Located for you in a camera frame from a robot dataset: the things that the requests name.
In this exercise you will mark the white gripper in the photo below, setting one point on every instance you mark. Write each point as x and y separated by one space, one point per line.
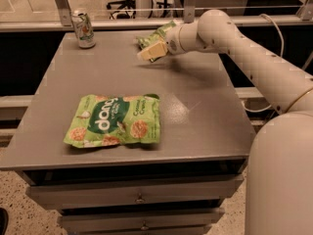
173 40

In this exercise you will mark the green jalapeno chip bag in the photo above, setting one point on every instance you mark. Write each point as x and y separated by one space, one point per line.
158 34

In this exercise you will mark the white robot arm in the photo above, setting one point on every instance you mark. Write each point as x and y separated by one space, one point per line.
279 178

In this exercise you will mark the green rice chip bag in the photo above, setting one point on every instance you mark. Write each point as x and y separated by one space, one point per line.
102 121

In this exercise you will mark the black office chair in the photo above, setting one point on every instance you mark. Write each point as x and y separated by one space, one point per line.
125 0

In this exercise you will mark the white green soda can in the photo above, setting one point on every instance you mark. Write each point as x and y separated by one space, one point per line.
83 29

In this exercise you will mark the grey metal railing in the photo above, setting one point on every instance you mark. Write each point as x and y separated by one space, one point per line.
54 15

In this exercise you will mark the grey drawer cabinet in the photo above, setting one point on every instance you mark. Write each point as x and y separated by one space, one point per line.
119 146

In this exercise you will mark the top grey drawer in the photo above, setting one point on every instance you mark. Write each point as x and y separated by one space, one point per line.
125 193

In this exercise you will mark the grey drawer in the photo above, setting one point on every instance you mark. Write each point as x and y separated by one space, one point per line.
125 193
140 220

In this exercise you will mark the black shoe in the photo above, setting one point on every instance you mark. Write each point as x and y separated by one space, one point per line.
4 219

